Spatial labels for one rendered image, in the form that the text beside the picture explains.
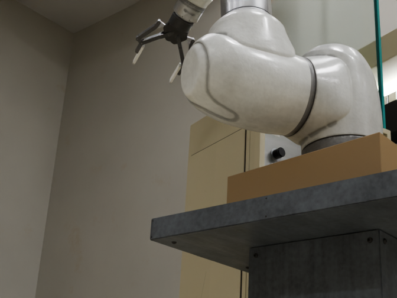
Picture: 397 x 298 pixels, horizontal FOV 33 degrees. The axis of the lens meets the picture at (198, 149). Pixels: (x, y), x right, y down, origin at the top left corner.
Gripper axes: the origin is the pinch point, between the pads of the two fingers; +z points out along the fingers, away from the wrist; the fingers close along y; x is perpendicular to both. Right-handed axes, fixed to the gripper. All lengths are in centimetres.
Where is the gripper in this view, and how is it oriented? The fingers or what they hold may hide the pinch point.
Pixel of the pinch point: (153, 69)
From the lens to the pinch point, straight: 222.4
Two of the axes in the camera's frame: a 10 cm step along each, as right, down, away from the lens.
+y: 8.6, 4.3, 2.6
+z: -5.0, 7.7, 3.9
